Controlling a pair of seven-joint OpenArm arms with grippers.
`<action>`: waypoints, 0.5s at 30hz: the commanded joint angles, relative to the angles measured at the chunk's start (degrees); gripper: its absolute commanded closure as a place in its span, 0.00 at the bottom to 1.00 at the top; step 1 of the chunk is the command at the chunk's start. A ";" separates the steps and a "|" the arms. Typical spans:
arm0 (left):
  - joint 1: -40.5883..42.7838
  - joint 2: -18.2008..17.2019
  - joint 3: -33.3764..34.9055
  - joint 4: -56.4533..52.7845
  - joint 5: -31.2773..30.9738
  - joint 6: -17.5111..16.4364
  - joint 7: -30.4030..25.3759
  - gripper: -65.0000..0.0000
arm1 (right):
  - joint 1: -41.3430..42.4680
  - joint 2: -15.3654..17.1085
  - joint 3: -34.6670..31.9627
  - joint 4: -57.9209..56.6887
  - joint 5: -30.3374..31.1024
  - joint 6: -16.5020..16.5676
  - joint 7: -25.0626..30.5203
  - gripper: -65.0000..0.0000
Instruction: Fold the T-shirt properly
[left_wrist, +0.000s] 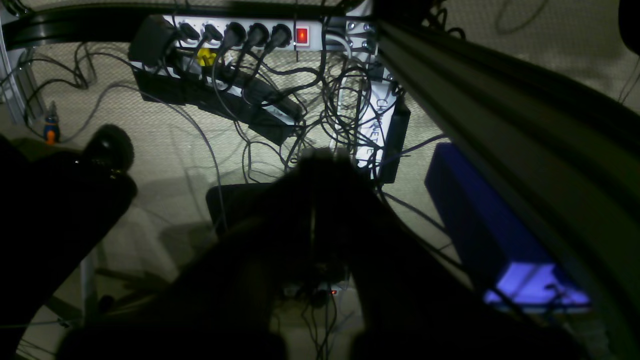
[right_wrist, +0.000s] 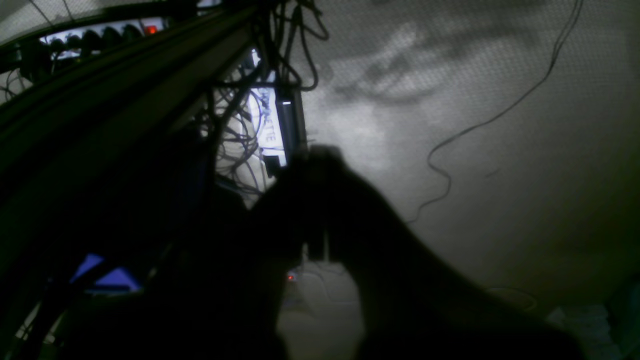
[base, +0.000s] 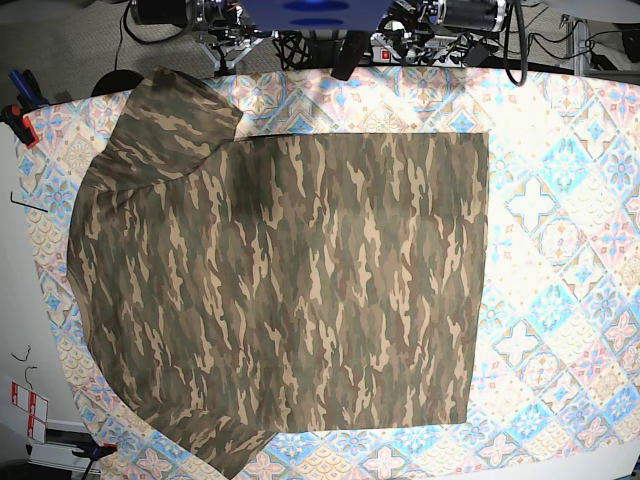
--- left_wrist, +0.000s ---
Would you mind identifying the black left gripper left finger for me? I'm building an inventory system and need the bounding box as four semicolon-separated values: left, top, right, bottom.
60;150;321;360

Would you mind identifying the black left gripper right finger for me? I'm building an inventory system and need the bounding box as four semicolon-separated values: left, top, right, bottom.
312;149;583;360

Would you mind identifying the blue box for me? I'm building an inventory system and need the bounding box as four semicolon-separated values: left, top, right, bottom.
425;143;591;313

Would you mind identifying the white labelled box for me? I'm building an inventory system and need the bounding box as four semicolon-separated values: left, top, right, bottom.
345;79;411;185

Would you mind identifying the black chair caster base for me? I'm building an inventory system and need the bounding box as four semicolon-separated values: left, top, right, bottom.
0;124;137;360

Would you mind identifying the black power strip on floor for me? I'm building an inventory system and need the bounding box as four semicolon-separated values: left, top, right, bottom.
132;70;304;145

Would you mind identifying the orange handled tool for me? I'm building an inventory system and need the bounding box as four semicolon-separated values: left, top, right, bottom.
43;101;60;145

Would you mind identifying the white power strip red switch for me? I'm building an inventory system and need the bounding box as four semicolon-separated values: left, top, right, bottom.
163;14;325;51

